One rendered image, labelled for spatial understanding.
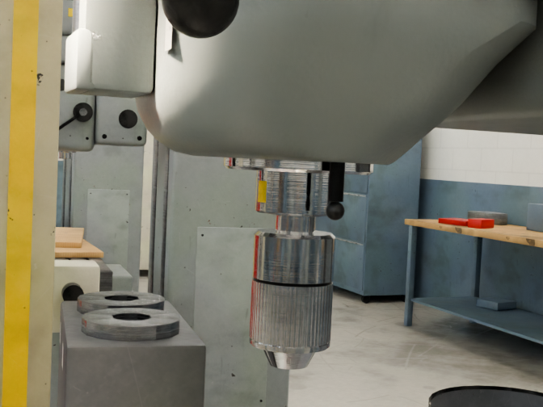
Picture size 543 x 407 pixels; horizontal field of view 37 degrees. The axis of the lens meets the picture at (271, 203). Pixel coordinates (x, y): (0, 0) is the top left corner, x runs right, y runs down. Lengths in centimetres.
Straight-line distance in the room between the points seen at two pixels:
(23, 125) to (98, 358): 148
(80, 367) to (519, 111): 42
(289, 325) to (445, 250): 735
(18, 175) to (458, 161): 591
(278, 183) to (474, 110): 13
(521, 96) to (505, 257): 664
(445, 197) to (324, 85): 742
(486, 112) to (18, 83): 175
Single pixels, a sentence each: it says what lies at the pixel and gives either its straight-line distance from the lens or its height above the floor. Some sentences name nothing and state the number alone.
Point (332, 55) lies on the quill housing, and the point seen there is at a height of 136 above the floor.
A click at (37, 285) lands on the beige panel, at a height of 96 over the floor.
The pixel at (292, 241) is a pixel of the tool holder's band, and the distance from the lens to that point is 45.
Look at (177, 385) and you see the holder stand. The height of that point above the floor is 111.
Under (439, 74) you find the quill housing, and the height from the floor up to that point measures 136.
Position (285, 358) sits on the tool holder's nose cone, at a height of 120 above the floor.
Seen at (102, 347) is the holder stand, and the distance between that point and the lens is 72.
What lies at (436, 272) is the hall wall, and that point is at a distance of 792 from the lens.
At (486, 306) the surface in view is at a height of 25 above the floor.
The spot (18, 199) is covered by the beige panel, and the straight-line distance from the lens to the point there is 216.
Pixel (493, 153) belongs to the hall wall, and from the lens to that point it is 728.
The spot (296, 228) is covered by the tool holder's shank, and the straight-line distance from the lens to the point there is 46.
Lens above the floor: 131
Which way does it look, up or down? 3 degrees down
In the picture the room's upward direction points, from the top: 3 degrees clockwise
